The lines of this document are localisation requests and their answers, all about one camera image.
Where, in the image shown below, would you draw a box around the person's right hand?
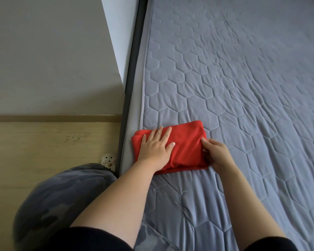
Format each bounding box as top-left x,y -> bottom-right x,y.
200,137 -> 238,176

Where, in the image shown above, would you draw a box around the person's left hand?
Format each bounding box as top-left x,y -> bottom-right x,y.
137,126 -> 177,173

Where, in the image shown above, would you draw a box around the red polo shirt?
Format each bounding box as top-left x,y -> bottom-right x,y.
131,121 -> 211,175

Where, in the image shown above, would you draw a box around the grey quilted bed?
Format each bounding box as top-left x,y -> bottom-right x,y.
115,0 -> 314,251

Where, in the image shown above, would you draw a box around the person's left forearm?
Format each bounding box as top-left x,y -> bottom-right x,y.
69,162 -> 158,249

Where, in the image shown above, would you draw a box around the person's right forearm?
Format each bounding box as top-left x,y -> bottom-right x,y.
219,167 -> 287,251

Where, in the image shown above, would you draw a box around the person's white clog shoe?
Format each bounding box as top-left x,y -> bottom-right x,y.
100,154 -> 117,173

